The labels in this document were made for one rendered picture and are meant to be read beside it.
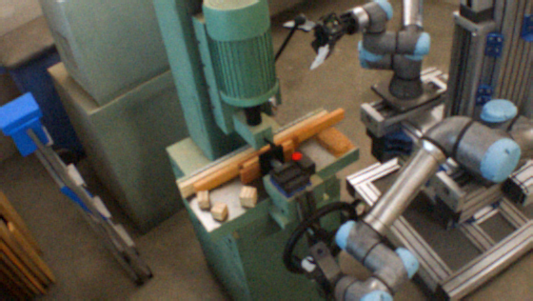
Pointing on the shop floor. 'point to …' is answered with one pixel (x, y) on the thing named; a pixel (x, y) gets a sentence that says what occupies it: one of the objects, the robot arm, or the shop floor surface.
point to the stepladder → (66, 177)
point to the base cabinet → (262, 265)
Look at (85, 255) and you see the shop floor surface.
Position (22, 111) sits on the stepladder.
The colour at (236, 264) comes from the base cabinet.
